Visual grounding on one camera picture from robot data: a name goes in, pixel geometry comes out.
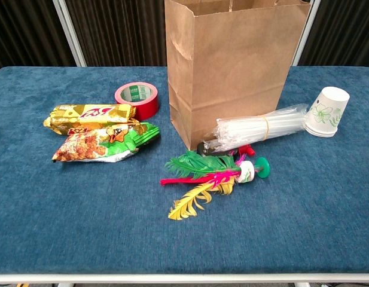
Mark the bundle of clear straws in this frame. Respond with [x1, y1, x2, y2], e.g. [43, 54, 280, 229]
[203, 103, 309, 150]

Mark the green orange snack packet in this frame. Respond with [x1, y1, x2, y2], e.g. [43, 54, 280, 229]
[51, 121, 161, 163]

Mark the colourful feather shuttlecock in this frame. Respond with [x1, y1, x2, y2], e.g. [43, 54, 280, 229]
[160, 150, 271, 221]

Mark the red tape roll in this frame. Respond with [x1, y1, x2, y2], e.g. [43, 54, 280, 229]
[114, 81, 160, 121]

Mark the small red plastic object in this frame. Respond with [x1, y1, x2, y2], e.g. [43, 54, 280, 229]
[237, 144, 257, 158]

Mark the golden snack packet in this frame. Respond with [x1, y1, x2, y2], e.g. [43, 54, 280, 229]
[43, 103, 137, 136]

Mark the blue table cloth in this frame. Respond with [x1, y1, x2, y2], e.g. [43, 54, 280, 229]
[0, 66, 369, 274]

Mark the dark pleated partition panel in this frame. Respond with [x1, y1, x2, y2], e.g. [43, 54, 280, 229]
[291, 0, 369, 67]
[52, 0, 170, 68]
[0, 0, 87, 74]

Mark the floral paper cup stack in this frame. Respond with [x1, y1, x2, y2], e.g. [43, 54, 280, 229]
[303, 86, 350, 138]

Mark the brown paper bag with handles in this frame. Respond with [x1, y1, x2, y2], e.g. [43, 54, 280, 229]
[164, 0, 312, 150]

